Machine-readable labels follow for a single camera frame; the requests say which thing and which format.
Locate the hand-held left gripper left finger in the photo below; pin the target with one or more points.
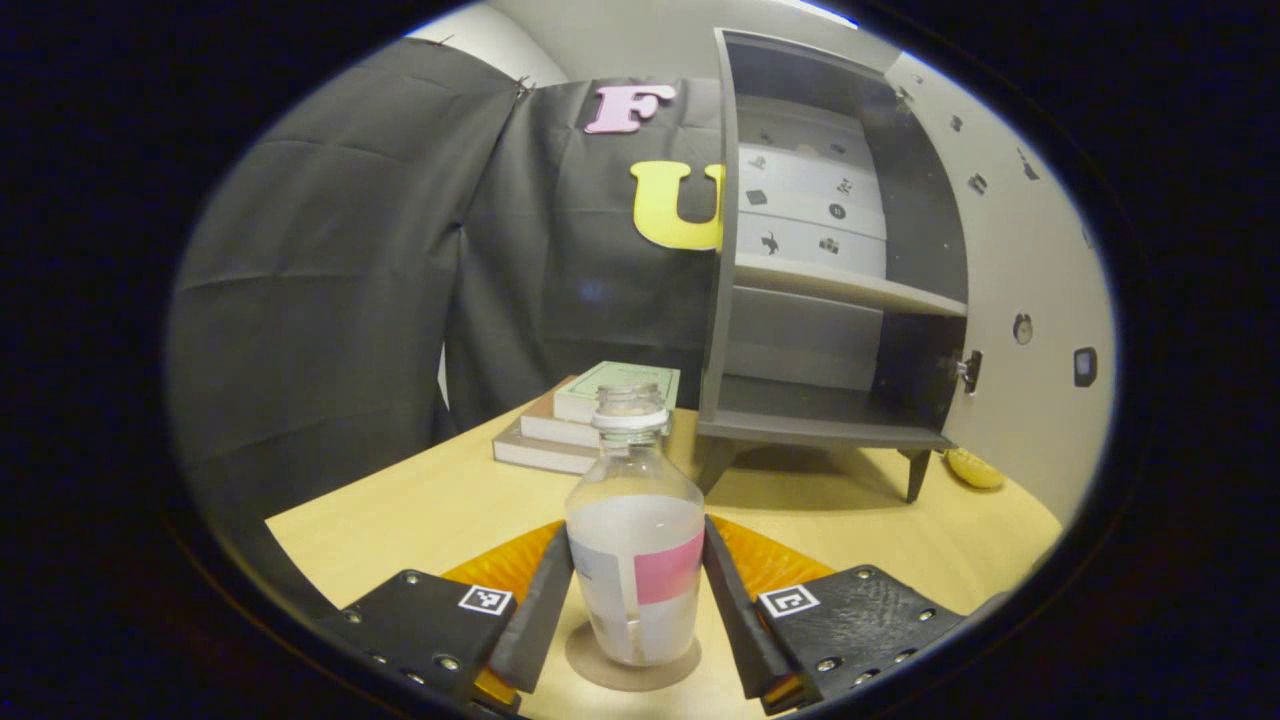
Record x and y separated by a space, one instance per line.
540 620

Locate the dark grey cabinet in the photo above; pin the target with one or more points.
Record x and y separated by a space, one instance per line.
800 400

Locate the clear plastic bottle pink label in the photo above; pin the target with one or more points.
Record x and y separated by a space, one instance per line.
635 540

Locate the black backdrop cloth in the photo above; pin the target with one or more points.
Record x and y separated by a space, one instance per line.
330 250

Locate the light grey cabinet door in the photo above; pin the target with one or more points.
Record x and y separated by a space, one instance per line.
1030 250

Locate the metal cabinet hinge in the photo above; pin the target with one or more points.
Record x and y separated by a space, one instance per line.
968 370

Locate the brown cover book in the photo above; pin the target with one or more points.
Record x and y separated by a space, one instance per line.
550 425
535 455

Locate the green book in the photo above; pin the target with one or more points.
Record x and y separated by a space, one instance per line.
620 385

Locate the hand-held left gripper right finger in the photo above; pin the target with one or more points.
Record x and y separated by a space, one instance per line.
735 620

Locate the yellow knitted object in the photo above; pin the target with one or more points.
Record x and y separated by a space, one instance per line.
975 470

